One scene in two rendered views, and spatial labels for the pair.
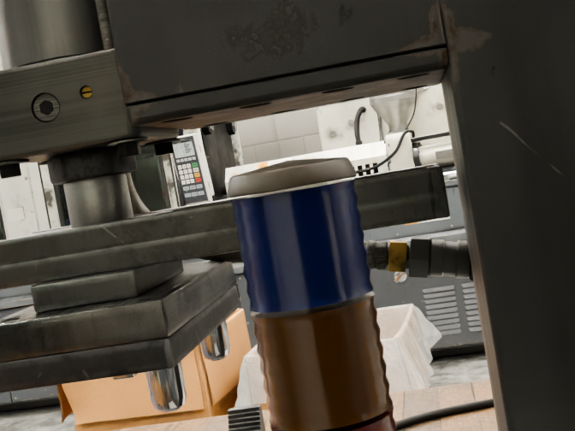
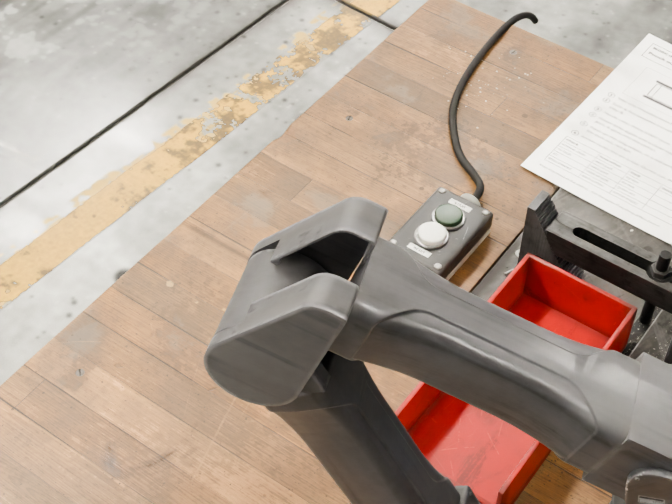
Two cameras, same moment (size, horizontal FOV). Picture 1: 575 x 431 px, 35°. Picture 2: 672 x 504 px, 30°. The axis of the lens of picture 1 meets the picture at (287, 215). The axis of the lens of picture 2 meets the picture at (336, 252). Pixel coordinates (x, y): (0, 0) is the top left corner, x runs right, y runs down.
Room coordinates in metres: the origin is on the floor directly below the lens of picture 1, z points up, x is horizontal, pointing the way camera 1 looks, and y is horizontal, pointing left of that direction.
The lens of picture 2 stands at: (0.61, 0.93, 1.88)
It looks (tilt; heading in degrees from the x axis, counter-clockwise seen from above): 48 degrees down; 297
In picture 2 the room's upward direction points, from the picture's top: 1 degrees clockwise
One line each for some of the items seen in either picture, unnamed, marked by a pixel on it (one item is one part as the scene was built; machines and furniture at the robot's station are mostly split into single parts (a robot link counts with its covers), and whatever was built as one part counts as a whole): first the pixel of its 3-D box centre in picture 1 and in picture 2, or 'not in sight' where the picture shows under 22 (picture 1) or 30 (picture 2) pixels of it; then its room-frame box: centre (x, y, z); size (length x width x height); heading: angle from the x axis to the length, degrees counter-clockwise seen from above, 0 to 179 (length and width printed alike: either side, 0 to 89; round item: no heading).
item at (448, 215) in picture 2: not in sight; (448, 219); (0.91, 0.08, 0.93); 0.03 x 0.03 x 0.02
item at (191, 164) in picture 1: (193, 168); not in sight; (5.13, 0.47, 1.27); 0.23 x 0.18 x 0.38; 168
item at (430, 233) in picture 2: not in sight; (431, 238); (0.91, 0.11, 0.93); 0.03 x 0.03 x 0.02
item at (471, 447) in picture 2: not in sight; (512, 382); (0.77, 0.24, 0.93); 0.25 x 0.12 x 0.06; 82
